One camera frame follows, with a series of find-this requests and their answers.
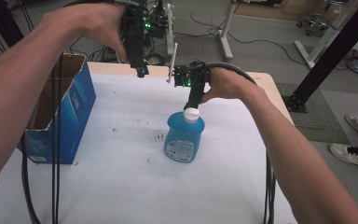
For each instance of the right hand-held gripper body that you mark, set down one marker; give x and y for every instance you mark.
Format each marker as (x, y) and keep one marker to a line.
(192, 74)

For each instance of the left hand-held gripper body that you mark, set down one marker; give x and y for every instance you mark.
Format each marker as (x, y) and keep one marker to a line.
(136, 18)

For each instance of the blue bottle with white cap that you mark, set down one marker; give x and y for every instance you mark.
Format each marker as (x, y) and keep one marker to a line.
(183, 137)

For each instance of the person's right hand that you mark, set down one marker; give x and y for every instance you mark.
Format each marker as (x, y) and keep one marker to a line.
(230, 84)

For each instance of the person's left hand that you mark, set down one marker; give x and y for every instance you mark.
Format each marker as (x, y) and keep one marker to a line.
(87, 20)

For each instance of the white metal stand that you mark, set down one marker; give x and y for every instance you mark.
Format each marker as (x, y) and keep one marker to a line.
(320, 43)
(227, 31)

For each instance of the blue cardboard box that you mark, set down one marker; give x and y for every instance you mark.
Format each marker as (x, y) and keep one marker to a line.
(74, 112)

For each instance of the white foam table sheet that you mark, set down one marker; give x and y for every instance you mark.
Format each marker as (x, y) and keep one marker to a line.
(121, 189)

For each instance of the grey floor mat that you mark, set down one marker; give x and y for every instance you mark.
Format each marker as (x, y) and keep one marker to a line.
(320, 118)

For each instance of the office chair wheel base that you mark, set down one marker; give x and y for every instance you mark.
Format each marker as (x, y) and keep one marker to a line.
(313, 21)

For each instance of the black metal beam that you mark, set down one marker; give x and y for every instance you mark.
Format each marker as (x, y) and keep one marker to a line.
(335, 49)

